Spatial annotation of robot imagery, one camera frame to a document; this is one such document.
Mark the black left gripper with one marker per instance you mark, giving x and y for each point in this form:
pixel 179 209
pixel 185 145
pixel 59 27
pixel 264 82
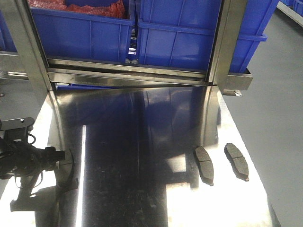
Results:
pixel 22 159

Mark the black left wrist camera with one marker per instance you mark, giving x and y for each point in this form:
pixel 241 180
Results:
pixel 17 129

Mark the brake pad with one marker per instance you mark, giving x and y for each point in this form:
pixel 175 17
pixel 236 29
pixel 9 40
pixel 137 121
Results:
pixel 205 165
pixel 65 174
pixel 237 161

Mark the blue plastic bin right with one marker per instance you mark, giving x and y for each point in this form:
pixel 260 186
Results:
pixel 180 33

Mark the blue bin with red bags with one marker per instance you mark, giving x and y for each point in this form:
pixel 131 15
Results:
pixel 84 36

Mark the stainless steel rack frame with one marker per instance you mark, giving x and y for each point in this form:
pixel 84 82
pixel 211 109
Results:
pixel 30 61

